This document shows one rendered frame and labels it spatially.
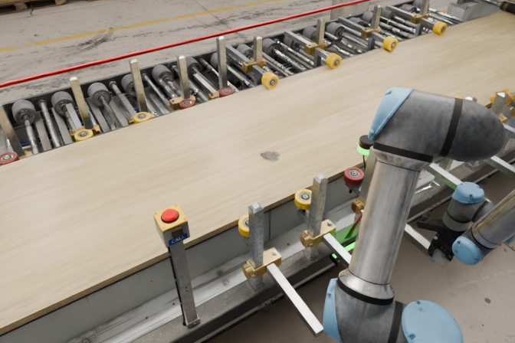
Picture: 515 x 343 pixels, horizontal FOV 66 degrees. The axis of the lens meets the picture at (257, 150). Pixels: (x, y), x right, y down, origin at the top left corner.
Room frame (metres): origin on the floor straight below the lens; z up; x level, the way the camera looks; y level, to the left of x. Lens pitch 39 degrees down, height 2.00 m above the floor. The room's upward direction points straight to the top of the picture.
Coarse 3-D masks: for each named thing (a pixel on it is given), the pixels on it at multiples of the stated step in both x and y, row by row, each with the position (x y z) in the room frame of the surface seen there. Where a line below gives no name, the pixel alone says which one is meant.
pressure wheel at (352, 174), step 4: (348, 168) 1.24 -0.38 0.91; (352, 168) 1.24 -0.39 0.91; (356, 168) 1.24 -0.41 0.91; (344, 172) 1.22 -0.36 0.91; (348, 172) 1.21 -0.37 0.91; (352, 172) 1.21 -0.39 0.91; (356, 172) 1.22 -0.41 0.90; (360, 172) 1.21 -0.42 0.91; (344, 176) 1.20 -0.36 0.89; (348, 176) 1.19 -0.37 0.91; (352, 176) 1.19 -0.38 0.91; (356, 176) 1.19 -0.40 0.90; (360, 176) 1.19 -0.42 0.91; (344, 180) 1.20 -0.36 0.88; (348, 180) 1.18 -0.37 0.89; (352, 180) 1.17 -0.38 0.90; (356, 180) 1.17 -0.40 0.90; (360, 180) 1.18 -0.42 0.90; (352, 184) 1.17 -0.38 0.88; (356, 184) 1.17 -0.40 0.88; (360, 184) 1.18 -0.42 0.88
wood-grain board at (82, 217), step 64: (384, 64) 2.20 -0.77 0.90; (448, 64) 2.19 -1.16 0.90; (512, 64) 2.19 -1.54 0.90; (128, 128) 1.54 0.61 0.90; (192, 128) 1.54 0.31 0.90; (256, 128) 1.54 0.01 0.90; (320, 128) 1.54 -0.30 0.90; (0, 192) 1.11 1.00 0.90; (64, 192) 1.11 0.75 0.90; (128, 192) 1.11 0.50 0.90; (192, 192) 1.11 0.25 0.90; (256, 192) 1.11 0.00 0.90; (0, 256) 0.81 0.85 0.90; (64, 256) 0.81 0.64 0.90; (128, 256) 0.81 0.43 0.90; (0, 320) 0.59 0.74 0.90
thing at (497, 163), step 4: (496, 156) 1.25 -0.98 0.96; (484, 160) 1.25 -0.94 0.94; (488, 160) 1.24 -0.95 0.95; (492, 160) 1.23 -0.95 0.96; (496, 160) 1.23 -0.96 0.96; (500, 160) 1.23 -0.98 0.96; (492, 164) 1.23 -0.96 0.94; (496, 164) 1.21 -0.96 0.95; (500, 164) 1.20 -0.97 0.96; (504, 164) 1.20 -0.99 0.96; (508, 164) 1.20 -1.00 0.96; (500, 168) 1.19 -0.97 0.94; (504, 168) 1.18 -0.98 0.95; (508, 168) 1.17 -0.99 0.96; (512, 168) 1.17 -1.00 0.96; (504, 172) 1.18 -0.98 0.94; (508, 172) 1.17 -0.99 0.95; (512, 172) 1.16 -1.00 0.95; (512, 176) 1.15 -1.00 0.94
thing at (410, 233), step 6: (348, 186) 1.20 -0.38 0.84; (354, 186) 1.18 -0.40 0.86; (360, 186) 1.18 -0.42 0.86; (354, 192) 1.17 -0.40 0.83; (408, 228) 0.96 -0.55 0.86; (408, 234) 0.93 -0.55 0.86; (414, 234) 0.93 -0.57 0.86; (414, 240) 0.91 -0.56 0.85; (420, 240) 0.90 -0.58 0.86; (426, 240) 0.90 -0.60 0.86; (420, 246) 0.89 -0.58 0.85; (426, 246) 0.88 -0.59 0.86; (426, 252) 0.86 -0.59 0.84
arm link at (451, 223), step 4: (444, 216) 0.84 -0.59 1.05; (448, 216) 0.87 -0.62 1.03; (444, 220) 0.83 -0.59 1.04; (448, 220) 0.82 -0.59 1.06; (452, 220) 0.81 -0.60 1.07; (448, 224) 0.82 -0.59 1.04; (452, 224) 0.81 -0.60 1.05; (456, 224) 0.80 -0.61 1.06; (460, 224) 0.80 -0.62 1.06; (464, 224) 0.80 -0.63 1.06; (468, 224) 0.81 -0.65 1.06; (452, 228) 0.81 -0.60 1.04; (456, 228) 0.80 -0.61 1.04; (460, 228) 0.80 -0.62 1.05; (464, 228) 0.80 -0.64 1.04
